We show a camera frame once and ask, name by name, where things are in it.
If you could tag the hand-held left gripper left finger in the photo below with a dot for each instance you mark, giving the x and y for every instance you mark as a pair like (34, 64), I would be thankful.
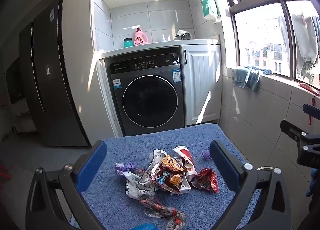
(92, 162)

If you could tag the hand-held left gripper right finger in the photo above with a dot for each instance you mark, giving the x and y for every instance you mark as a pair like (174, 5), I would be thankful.
(223, 162)

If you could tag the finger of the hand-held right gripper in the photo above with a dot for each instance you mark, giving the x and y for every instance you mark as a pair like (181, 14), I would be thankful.
(291, 128)
(311, 109)

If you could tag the white printed plastic packet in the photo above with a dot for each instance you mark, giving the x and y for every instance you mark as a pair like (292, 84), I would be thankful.
(133, 187)

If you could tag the person's right hand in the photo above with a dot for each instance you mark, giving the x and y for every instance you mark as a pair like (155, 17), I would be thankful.
(314, 182)

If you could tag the small purple crumpled wrapper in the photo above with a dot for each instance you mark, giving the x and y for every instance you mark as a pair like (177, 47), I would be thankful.
(206, 155)

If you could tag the red tray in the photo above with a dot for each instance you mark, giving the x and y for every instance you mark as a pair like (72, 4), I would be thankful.
(310, 88)

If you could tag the red foil wrapper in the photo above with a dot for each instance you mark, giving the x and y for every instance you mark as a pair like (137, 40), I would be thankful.
(206, 180)

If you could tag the blue terry towel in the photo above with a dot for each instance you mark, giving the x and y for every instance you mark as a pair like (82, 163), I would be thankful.
(120, 150)

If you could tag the large purple crumpled wrapper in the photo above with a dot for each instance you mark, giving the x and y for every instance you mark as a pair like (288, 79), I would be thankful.
(125, 167)

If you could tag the orange snack packet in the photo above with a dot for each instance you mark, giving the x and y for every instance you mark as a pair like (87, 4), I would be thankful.
(172, 163)

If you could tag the dark red cartoon snack packet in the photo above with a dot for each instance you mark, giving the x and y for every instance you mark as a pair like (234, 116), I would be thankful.
(167, 180)

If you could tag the small white printed wrapper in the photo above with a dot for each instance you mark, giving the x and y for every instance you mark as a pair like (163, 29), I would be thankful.
(157, 157)

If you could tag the blue cloth on windowsill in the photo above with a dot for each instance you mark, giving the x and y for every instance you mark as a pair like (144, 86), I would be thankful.
(246, 77)

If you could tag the white hanging garment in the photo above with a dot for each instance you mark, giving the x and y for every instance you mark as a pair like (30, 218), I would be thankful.
(303, 40)

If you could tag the cardboard box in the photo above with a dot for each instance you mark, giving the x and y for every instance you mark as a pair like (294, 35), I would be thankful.
(23, 126)

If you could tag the clear red plastic wrapper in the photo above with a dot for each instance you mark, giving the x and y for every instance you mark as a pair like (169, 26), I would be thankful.
(160, 210)

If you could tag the grey hanging garment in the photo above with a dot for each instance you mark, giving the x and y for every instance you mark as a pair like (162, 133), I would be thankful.
(283, 32)

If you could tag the white cabinet door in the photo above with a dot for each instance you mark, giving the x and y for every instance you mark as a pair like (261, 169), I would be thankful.
(202, 82)

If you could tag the grey front-load washing machine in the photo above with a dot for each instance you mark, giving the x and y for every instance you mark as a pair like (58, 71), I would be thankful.
(150, 100)

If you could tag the dark grey refrigerator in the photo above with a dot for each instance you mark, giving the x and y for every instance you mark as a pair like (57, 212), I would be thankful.
(55, 82)

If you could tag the teal jar with black lid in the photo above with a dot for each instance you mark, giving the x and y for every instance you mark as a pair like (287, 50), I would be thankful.
(127, 43)

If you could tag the pink detergent bottle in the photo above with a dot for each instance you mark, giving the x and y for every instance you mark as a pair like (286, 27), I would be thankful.
(140, 38)

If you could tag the clear pump soap bottle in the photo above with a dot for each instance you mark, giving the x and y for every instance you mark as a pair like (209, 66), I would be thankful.
(163, 38)

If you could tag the green and white hanging bag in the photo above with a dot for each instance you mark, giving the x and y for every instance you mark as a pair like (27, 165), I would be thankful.
(208, 5)

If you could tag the window with dark frame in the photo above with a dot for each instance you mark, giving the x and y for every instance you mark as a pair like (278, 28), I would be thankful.
(287, 32)

